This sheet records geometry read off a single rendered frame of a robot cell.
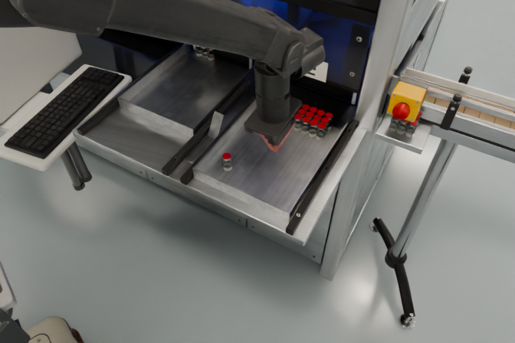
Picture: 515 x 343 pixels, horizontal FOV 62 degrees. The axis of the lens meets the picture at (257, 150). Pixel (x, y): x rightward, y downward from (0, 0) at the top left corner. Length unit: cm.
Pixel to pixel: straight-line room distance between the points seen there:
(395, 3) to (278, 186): 48
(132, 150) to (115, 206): 106
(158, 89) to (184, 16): 88
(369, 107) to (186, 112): 50
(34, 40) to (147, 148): 56
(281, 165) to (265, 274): 90
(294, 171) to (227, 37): 60
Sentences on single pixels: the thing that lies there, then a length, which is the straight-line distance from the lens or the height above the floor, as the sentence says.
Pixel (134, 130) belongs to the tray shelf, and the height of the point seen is 88.
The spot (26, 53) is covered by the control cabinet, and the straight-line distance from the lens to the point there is 150.
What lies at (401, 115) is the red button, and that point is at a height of 100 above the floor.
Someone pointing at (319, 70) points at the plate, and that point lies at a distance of 114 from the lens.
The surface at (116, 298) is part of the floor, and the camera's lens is 194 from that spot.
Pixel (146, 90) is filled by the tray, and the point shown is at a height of 88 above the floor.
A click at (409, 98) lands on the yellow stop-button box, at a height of 103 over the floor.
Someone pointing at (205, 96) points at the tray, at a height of 88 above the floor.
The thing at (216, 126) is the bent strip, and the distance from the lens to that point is 113.
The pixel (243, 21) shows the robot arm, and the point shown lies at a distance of 52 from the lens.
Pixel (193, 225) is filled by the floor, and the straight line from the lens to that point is 204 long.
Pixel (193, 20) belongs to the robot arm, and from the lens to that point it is 46.
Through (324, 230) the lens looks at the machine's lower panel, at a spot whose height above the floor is 34.
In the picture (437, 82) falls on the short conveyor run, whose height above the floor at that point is 96.
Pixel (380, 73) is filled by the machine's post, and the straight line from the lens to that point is 108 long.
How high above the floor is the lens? 168
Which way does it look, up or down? 47 degrees down
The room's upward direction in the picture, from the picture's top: straight up
